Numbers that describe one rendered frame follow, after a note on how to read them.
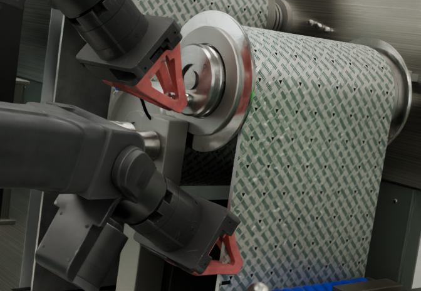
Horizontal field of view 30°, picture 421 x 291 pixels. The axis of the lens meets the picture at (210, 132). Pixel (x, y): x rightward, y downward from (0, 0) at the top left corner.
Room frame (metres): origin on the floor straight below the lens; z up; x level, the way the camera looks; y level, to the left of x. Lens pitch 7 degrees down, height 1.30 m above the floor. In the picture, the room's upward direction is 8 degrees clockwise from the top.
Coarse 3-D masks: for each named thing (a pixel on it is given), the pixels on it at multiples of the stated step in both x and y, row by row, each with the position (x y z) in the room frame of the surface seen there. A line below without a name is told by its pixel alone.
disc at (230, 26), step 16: (208, 16) 0.83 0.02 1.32; (224, 16) 0.81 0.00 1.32; (240, 32) 0.79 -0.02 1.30; (240, 48) 0.79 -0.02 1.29; (240, 96) 0.78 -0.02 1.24; (240, 112) 0.78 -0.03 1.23; (224, 128) 0.79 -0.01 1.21; (240, 128) 0.78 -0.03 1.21; (192, 144) 0.83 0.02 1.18; (208, 144) 0.81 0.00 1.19; (224, 144) 0.79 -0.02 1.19
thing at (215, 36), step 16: (192, 32) 0.84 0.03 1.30; (208, 32) 0.82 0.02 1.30; (224, 32) 0.81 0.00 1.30; (224, 48) 0.80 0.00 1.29; (240, 64) 0.78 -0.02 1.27; (240, 80) 0.78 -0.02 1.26; (224, 96) 0.79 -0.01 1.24; (176, 112) 0.85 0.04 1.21; (224, 112) 0.79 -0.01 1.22; (192, 128) 0.82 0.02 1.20; (208, 128) 0.80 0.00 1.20
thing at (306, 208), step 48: (240, 144) 0.78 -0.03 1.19; (288, 144) 0.82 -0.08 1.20; (336, 144) 0.87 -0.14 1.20; (384, 144) 0.93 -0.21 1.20; (240, 192) 0.79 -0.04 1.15; (288, 192) 0.83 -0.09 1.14; (336, 192) 0.88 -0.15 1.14; (240, 240) 0.79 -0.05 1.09; (288, 240) 0.84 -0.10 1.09; (336, 240) 0.89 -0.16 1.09; (240, 288) 0.80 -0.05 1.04
